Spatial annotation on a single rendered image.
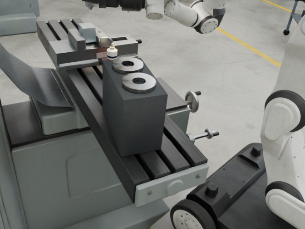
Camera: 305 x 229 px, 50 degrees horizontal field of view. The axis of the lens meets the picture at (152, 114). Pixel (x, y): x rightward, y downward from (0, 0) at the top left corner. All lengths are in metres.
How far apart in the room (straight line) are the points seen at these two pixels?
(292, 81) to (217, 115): 1.82
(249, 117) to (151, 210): 1.49
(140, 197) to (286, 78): 0.58
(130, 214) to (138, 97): 1.02
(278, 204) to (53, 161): 0.87
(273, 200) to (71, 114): 0.80
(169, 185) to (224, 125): 1.92
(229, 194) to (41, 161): 0.76
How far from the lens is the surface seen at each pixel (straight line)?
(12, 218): 1.48
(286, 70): 1.10
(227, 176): 1.45
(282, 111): 1.10
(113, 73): 0.91
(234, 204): 1.39
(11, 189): 1.38
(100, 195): 1.63
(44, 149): 1.34
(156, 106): 0.84
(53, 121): 1.28
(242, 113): 2.99
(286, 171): 1.26
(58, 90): 1.34
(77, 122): 1.29
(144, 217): 1.74
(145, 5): 1.24
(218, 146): 2.55
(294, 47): 1.05
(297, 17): 4.88
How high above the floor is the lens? 1.58
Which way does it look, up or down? 35 degrees down
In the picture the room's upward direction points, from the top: 6 degrees clockwise
